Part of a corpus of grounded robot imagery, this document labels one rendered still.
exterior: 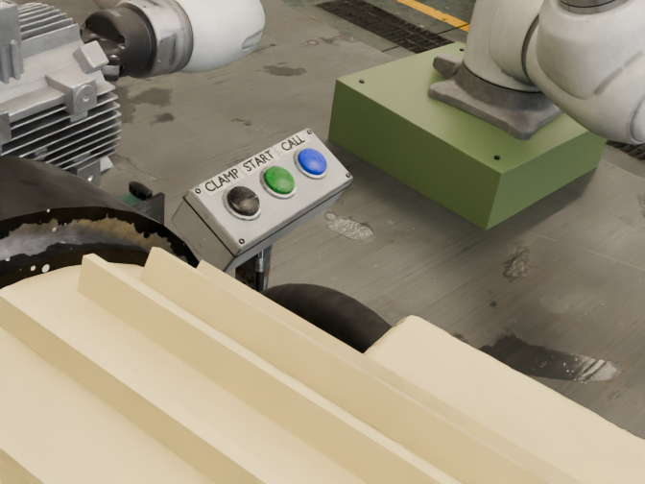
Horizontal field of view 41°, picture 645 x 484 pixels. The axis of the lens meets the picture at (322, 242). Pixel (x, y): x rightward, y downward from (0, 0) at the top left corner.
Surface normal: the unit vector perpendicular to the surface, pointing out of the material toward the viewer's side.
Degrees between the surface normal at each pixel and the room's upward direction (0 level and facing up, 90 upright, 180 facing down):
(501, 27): 89
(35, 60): 31
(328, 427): 75
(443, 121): 2
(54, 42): 87
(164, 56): 90
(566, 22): 79
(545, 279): 0
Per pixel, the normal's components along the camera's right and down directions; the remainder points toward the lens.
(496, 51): -0.84, 0.41
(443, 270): 0.11, -0.81
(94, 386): -0.59, 0.40
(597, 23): -0.36, 0.20
